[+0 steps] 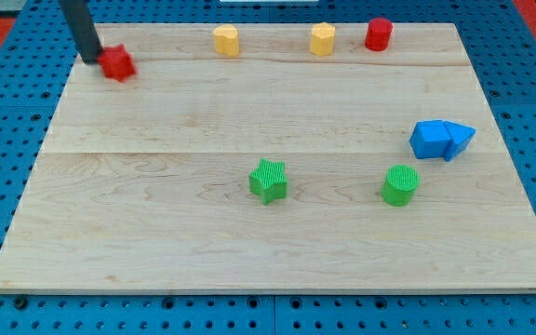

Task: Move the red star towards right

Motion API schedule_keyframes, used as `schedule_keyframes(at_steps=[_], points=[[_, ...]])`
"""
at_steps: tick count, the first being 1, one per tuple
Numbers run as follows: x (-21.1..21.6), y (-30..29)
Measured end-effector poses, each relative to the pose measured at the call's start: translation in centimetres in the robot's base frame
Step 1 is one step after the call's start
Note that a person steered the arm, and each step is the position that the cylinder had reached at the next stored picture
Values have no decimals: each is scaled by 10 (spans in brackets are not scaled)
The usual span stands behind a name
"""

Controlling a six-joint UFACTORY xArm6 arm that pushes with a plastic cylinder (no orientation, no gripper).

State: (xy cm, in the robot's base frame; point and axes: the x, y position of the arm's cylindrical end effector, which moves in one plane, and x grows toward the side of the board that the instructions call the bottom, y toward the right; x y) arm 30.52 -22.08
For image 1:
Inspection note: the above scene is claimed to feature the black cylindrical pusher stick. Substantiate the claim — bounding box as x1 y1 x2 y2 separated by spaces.
59 0 102 64

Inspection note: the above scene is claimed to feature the red star block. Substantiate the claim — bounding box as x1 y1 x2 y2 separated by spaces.
97 44 137 82

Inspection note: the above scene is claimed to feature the green star block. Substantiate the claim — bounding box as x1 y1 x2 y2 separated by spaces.
248 158 288 206

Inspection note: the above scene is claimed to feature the yellow heart block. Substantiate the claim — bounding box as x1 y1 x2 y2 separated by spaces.
212 24 240 57

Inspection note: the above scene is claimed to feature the yellow hexagon block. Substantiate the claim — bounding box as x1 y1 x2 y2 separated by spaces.
309 22 336 57

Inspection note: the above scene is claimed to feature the light wooden board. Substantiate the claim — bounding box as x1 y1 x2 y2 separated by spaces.
0 23 536 295

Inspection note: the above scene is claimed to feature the red cylinder block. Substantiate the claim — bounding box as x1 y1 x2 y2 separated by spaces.
365 18 394 51

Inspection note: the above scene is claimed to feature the green cylinder block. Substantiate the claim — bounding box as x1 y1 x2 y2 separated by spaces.
381 165 420 207

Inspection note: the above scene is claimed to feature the blue cube block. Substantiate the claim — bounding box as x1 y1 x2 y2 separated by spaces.
409 120 450 159

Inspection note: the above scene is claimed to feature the blue triangle block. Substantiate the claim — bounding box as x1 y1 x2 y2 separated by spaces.
444 121 476 162

